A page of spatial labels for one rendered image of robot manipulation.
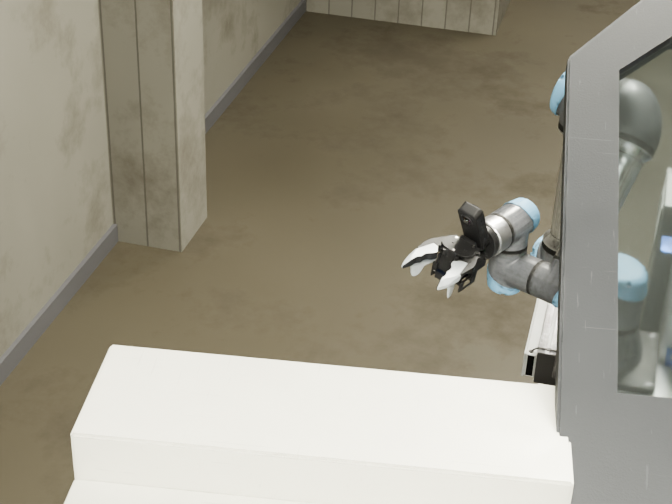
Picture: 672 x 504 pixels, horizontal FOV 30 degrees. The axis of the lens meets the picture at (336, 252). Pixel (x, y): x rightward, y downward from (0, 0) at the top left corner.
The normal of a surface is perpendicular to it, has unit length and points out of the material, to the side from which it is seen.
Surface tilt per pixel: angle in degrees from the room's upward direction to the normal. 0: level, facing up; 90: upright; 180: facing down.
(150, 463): 90
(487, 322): 0
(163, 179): 90
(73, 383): 0
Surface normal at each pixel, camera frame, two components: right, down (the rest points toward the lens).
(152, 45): -0.26, 0.50
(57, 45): 0.97, 0.16
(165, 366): 0.04, -0.85
